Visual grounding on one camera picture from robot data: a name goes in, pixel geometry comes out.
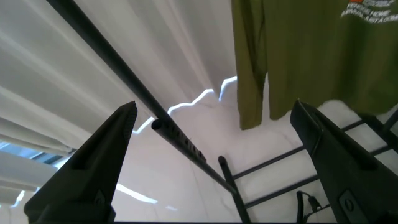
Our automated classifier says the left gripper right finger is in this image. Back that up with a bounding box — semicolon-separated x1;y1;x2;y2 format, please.
289;99;398;223

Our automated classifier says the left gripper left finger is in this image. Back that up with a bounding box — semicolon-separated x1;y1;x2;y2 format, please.
24;101;138;223

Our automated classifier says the green t-shirt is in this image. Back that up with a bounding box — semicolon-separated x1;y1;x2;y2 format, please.
231;0;398;131

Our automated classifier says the black clothes rack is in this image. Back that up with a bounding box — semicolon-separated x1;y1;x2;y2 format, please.
46;0;398;223

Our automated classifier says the window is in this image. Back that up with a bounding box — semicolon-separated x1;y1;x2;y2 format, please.
0;141;74;166

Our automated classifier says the black cable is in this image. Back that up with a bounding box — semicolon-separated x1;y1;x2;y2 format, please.
295;190;331;223

